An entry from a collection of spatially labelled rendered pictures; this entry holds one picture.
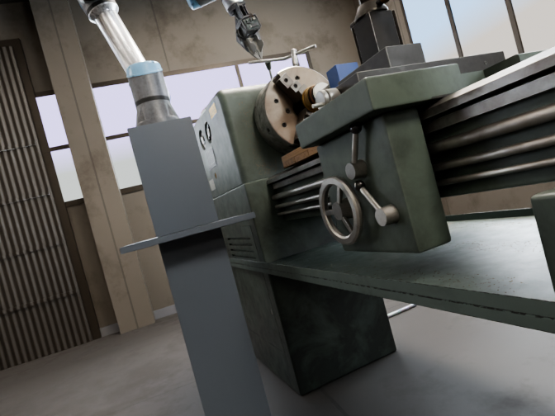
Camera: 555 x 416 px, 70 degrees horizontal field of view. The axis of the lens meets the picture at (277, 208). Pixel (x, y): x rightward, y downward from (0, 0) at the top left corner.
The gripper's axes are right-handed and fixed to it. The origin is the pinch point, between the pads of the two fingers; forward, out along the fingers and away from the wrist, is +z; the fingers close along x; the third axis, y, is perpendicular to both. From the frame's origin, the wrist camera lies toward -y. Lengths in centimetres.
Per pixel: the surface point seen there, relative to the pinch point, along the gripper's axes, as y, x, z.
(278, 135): 12.5, -14.4, 31.9
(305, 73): 12.8, 7.7, 15.8
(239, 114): -2.7, -18.0, 16.5
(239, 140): -2.7, -23.0, 25.9
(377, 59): 74, -14, 31
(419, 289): 89, -42, 70
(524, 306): 108, -42, 71
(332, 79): 41.4, -3.6, 25.9
